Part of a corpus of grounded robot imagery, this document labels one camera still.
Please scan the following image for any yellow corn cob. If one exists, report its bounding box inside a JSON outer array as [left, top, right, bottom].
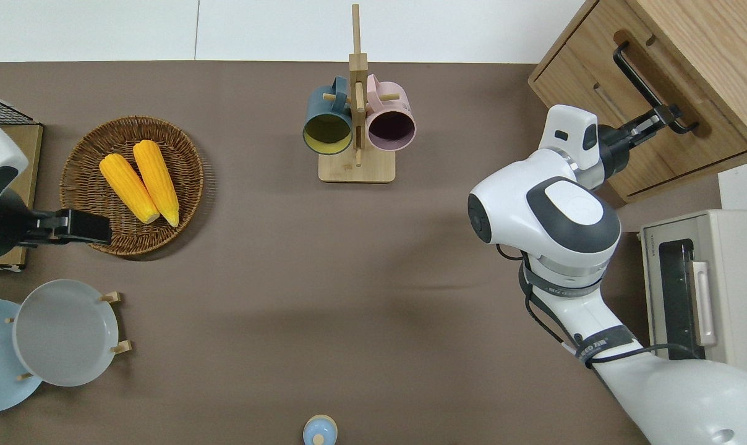
[[99, 153, 161, 224], [133, 140, 180, 227]]

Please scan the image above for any pink mug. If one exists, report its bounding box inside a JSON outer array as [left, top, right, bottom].
[[365, 74, 416, 152]]

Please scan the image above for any light wooden cabinet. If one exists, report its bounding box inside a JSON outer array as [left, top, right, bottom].
[[528, 0, 747, 205]]

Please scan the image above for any brown table mat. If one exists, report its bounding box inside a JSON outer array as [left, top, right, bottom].
[[0, 61, 720, 445]]

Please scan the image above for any wooden mug stand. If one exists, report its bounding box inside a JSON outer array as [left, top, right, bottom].
[[318, 3, 397, 184]]

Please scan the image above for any wooden plate rack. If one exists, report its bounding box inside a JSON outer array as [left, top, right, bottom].
[[4, 290, 133, 381]]

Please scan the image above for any brown wicker basket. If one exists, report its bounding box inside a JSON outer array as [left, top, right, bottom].
[[60, 116, 205, 256]]

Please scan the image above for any grey plate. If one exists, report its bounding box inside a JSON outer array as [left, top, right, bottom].
[[12, 279, 119, 388]]

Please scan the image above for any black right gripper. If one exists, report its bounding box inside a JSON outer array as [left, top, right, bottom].
[[598, 106, 684, 179]]

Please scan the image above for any black wire wooden shelf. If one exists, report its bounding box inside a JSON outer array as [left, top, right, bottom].
[[0, 91, 43, 273]]

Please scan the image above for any dark blue mug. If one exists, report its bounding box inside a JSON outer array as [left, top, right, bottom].
[[303, 76, 354, 155]]

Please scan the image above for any white oven door handle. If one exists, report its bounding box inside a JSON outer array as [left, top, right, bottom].
[[689, 261, 719, 347]]

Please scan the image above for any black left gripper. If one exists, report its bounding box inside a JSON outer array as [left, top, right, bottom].
[[0, 189, 113, 260]]

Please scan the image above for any white toaster oven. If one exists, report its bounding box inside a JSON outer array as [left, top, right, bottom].
[[639, 209, 747, 387]]

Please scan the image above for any black metal drawer handle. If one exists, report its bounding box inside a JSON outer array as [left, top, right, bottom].
[[613, 41, 700, 135]]

